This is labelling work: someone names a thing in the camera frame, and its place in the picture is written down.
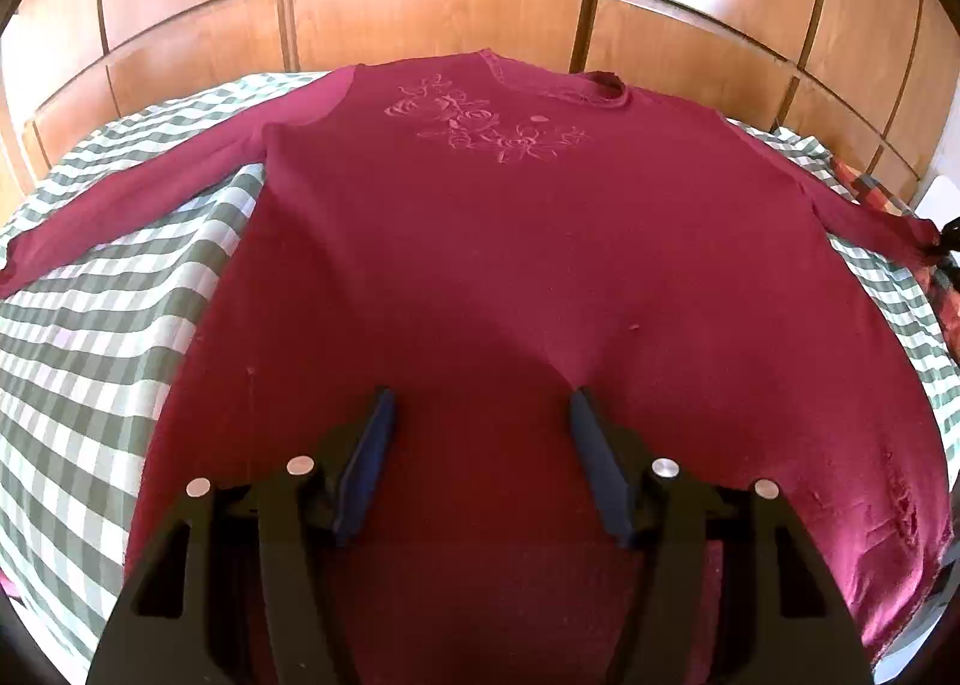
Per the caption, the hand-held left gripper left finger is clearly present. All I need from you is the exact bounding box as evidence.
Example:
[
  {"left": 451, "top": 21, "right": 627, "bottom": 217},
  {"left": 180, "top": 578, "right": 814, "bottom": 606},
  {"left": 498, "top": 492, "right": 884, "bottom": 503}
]
[{"left": 86, "top": 385, "right": 398, "bottom": 685}]

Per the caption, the dark object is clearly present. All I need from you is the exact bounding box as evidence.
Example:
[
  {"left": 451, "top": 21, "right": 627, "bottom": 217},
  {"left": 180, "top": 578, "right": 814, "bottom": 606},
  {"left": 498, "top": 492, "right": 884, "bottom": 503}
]
[{"left": 928, "top": 214, "right": 960, "bottom": 260}]

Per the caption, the maroon embroidered sweater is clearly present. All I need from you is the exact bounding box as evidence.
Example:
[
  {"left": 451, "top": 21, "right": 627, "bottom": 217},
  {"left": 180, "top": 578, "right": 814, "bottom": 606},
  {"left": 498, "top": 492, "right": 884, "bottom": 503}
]
[{"left": 0, "top": 49, "right": 953, "bottom": 685}]

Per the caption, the red patterned cloth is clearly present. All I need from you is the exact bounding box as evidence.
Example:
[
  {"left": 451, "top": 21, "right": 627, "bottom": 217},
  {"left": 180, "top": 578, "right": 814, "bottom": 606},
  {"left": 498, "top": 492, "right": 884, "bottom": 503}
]
[{"left": 829, "top": 155, "right": 960, "bottom": 365}]

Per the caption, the green white checked bedsheet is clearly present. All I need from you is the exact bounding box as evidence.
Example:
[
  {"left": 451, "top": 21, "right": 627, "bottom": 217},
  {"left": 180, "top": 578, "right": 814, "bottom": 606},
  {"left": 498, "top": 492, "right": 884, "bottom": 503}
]
[{"left": 0, "top": 71, "right": 960, "bottom": 685}]

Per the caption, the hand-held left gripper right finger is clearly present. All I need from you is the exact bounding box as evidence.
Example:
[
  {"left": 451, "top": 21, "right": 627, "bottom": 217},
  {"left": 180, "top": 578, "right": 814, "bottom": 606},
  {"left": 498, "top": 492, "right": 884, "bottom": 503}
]
[{"left": 566, "top": 388, "right": 875, "bottom": 685}]

